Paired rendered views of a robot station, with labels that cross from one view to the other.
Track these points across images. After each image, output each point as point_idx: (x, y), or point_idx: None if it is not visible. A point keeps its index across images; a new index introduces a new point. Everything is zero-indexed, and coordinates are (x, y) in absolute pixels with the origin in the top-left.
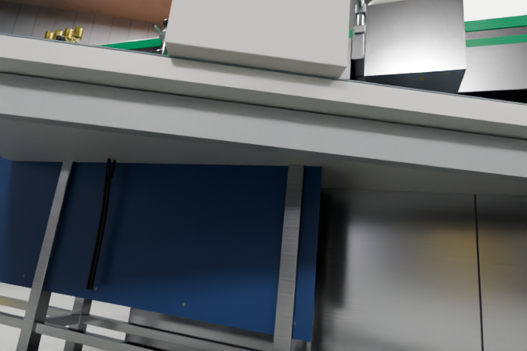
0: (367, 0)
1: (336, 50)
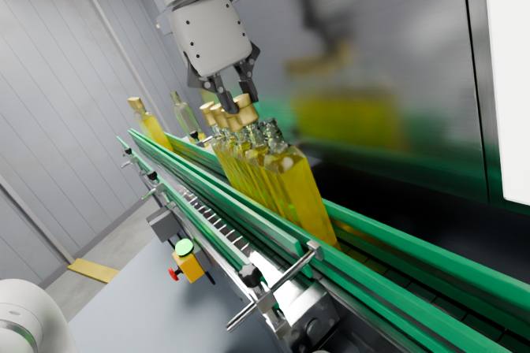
0: (342, 50)
1: None
